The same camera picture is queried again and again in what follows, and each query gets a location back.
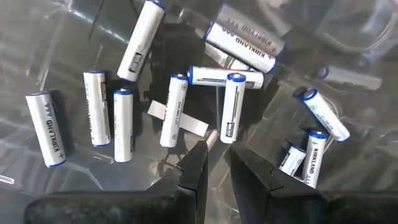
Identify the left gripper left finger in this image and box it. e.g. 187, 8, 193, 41
24, 139, 210, 224

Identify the clear plastic bin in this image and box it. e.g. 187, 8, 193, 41
0, 0, 398, 200

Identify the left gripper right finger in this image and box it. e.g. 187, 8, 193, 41
229, 142, 398, 224

